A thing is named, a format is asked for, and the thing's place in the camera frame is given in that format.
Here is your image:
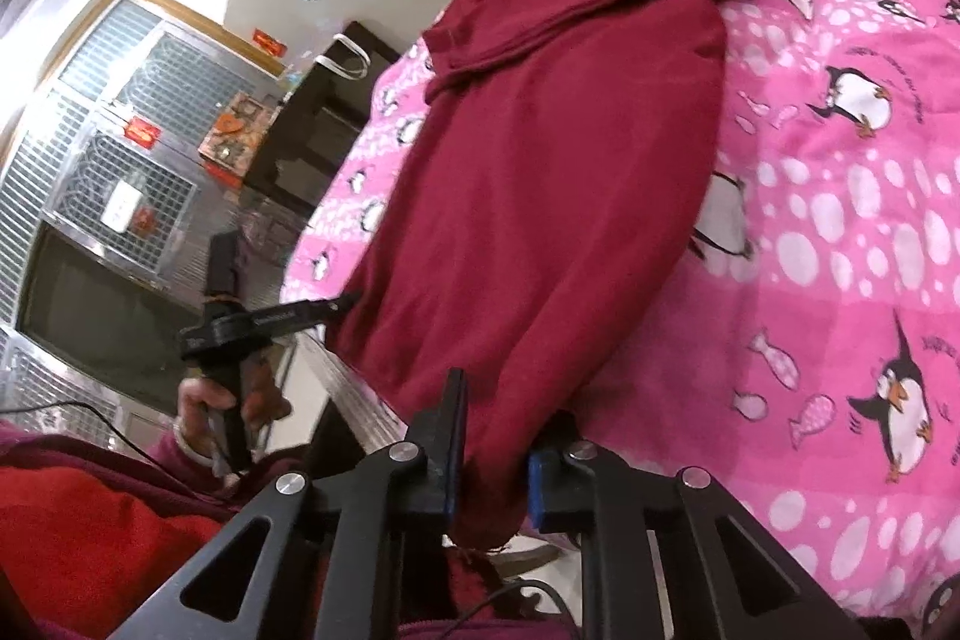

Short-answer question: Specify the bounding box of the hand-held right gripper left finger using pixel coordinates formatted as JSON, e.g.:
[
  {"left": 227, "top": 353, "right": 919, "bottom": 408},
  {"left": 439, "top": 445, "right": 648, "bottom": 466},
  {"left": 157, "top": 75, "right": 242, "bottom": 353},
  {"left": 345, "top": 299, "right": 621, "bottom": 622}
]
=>
[{"left": 112, "top": 368, "right": 470, "bottom": 640}]

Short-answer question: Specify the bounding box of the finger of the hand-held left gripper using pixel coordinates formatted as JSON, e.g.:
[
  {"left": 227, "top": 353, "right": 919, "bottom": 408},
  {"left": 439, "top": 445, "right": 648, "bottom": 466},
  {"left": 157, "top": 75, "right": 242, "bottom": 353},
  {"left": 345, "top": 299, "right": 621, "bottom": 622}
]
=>
[{"left": 255, "top": 293, "right": 361, "bottom": 333}]

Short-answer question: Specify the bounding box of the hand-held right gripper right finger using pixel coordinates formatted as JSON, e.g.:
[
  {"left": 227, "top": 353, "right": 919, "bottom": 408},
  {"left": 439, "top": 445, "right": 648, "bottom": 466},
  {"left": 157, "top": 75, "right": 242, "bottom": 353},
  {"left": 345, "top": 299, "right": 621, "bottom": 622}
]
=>
[{"left": 527, "top": 434, "right": 863, "bottom": 640}]

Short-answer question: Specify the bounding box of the maroon sweater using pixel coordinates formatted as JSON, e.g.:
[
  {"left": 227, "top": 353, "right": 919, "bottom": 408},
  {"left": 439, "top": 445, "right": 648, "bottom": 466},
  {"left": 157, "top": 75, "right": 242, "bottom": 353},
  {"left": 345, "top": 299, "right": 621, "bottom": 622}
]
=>
[{"left": 330, "top": 0, "right": 758, "bottom": 551}]

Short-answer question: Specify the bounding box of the person's left forearm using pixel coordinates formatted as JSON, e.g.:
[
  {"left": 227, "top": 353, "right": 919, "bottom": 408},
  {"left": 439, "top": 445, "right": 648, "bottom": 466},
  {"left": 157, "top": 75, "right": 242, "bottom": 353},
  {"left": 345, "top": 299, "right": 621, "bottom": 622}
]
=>
[{"left": 142, "top": 430, "right": 256, "bottom": 498}]

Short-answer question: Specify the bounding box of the person's left hand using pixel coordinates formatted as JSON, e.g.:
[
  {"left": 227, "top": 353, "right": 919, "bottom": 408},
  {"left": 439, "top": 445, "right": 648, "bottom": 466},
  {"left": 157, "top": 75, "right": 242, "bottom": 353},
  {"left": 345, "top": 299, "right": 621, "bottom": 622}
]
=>
[{"left": 175, "top": 361, "right": 293, "bottom": 462}]

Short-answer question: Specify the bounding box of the black television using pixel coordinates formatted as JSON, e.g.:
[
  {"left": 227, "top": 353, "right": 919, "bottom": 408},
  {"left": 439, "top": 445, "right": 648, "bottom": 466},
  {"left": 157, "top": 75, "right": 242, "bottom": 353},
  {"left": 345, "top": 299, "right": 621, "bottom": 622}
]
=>
[{"left": 15, "top": 224, "right": 218, "bottom": 417}]

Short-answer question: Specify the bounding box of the patterned gift box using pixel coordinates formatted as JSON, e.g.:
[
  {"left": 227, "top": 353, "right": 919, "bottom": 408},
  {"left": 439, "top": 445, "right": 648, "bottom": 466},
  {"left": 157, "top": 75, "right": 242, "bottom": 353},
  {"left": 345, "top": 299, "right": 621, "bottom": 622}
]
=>
[{"left": 198, "top": 91, "right": 280, "bottom": 188}]

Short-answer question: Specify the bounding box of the dark wooden cabinet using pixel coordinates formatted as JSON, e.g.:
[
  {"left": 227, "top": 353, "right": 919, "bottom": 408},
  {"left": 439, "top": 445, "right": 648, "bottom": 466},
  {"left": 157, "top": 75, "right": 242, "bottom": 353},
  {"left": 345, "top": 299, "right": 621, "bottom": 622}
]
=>
[{"left": 244, "top": 21, "right": 402, "bottom": 221}]

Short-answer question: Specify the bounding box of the person's red jacket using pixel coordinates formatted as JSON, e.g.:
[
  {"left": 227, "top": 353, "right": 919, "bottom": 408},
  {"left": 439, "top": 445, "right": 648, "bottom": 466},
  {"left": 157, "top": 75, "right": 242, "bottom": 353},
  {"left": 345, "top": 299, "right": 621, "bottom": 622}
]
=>
[{"left": 0, "top": 419, "right": 578, "bottom": 640}]

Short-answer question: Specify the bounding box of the metal grille door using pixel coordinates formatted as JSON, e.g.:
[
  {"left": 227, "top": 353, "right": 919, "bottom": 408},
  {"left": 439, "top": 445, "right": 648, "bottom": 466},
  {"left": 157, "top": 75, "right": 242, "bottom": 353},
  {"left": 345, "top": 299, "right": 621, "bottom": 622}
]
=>
[{"left": 0, "top": 0, "right": 297, "bottom": 438}]

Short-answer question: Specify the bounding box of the pink penguin print blanket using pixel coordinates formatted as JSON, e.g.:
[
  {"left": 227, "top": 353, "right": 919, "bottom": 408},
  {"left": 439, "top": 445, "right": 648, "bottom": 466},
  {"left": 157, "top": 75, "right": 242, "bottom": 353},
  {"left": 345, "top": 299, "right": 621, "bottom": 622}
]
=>
[{"left": 281, "top": 0, "right": 960, "bottom": 640}]

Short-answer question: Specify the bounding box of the black cable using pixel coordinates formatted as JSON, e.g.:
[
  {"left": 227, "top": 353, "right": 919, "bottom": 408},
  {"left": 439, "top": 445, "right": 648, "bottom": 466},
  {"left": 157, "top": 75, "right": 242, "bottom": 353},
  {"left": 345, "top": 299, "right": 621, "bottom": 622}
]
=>
[{"left": 0, "top": 398, "right": 155, "bottom": 461}]

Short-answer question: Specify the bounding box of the white bag handle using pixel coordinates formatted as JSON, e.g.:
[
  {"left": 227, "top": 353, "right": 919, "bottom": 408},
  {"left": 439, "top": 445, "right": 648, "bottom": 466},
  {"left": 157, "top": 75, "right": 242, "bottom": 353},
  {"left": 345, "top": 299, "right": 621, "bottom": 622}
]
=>
[{"left": 313, "top": 32, "right": 372, "bottom": 82}]

